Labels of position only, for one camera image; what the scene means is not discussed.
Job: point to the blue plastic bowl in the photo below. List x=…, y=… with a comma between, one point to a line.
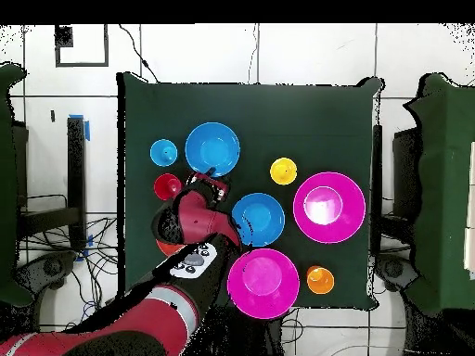
x=212, y=144
x=263, y=218

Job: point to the yellow plastic cup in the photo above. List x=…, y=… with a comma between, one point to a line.
x=283, y=171

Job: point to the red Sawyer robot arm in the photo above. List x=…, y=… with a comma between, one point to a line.
x=196, y=217

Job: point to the red plastic cup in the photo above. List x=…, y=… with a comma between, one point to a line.
x=165, y=187

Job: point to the light blue plastic cup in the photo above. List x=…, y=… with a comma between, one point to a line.
x=163, y=152

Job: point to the red-orange plastic bowl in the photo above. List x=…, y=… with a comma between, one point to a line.
x=169, y=247

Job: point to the dark green table cloth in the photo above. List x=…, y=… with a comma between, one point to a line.
x=297, y=118

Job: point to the pink plastic bowl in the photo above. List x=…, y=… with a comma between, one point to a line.
x=263, y=283
x=345, y=222

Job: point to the black metal stand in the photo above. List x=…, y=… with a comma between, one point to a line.
x=76, y=167
x=376, y=185

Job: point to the orange plastic cup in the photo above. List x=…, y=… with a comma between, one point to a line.
x=320, y=280

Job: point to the black tape square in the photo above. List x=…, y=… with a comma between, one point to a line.
x=81, y=65

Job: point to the green-covered side table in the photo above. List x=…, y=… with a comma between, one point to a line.
x=445, y=185
x=7, y=185

